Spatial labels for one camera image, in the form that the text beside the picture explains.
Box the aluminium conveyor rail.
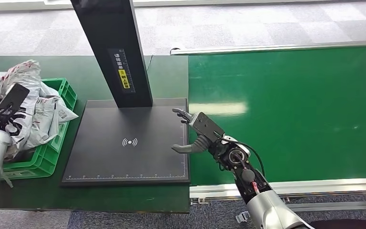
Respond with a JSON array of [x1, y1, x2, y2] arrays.
[[189, 177, 366, 212]]

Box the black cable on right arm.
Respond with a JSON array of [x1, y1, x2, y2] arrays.
[[213, 132, 266, 178]]

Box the black weighing scale with column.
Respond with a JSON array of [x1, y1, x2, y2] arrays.
[[61, 0, 191, 187]]

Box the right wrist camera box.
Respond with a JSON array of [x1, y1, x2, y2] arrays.
[[189, 111, 225, 143]]

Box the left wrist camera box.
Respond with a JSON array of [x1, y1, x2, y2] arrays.
[[0, 83, 31, 116]]

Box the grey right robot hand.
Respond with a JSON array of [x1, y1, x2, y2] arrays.
[[171, 108, 211, 155]]

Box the green conveyor belt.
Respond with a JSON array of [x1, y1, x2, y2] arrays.
[[187, 44, 366, 187]]

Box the green plastic basket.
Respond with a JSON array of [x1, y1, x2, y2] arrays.
[[1, 77, 78, 180]]

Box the grey mailer bag black print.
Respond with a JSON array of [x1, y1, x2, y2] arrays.
[[0, 60, 42, 161]]

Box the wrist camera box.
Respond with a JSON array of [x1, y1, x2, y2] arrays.
[[189, 111, 225, 143], [0, 83, 31, 116]]

